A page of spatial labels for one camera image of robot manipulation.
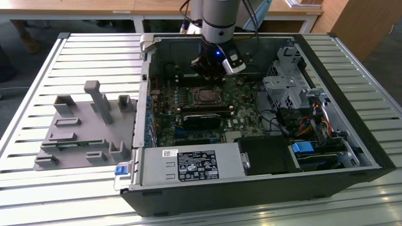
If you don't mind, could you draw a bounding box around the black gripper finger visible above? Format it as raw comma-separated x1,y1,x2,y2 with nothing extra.
191,56,215,82
211,61,227,83

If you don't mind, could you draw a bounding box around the silver CPU plate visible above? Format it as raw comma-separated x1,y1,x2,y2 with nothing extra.
200,90,219,103

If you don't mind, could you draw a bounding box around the black RAM slot bank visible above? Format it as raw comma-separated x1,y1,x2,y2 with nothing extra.
175,74,225,88
177,105,232,116

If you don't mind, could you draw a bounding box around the CPU socket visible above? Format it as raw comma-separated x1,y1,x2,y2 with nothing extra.
191,86,225,107

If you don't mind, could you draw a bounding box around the silver drive cage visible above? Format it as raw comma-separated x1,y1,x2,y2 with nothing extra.
262,46,334,111

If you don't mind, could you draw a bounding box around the green motherboard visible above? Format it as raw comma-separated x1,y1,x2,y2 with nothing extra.
147,75,267,146

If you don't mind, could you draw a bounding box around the pale blue teach pendant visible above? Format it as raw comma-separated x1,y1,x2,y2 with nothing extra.
243,0,272,31

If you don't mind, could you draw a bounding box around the silver chipset heatsink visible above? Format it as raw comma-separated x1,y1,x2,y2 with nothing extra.
224,131,242,142

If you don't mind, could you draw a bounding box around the stack of papers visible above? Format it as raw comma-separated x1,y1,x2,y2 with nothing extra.
284,0,315,8

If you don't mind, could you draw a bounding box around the black plastic shroud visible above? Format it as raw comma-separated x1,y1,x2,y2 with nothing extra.
235,136,302,176

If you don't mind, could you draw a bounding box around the black rating label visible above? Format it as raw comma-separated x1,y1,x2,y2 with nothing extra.
176,150,220,181

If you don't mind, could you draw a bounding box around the blue disk carrier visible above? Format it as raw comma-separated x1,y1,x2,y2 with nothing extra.
290,140,315,155

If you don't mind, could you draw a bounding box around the wooden desk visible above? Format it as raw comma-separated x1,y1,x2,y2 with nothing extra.
0,0,324,33

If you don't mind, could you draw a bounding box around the grey power supply unit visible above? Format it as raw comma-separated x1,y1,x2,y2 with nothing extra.
139,142,246,186

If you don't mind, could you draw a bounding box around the grey parts rack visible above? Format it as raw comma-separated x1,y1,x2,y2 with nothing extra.
32,80,139,170

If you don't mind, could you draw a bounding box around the wooden cabinet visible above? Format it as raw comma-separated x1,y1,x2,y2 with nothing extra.
310,0,402,63

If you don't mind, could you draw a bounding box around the black hard disk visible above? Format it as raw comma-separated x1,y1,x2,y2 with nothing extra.
295,145,344,171

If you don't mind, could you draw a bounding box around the green RAM stick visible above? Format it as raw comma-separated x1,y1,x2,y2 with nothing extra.
56,140,104,149

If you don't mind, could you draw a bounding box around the black open PC case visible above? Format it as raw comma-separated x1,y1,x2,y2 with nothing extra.
119,32,396,218

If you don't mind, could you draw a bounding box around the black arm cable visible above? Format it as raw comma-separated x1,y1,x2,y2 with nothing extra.
240,0,262,62

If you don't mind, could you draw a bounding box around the black internal cable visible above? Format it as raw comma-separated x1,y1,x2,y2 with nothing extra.
256,109,292,137

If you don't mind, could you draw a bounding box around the coloured wire bundle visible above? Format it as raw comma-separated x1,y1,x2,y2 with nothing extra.
295,117,334,137

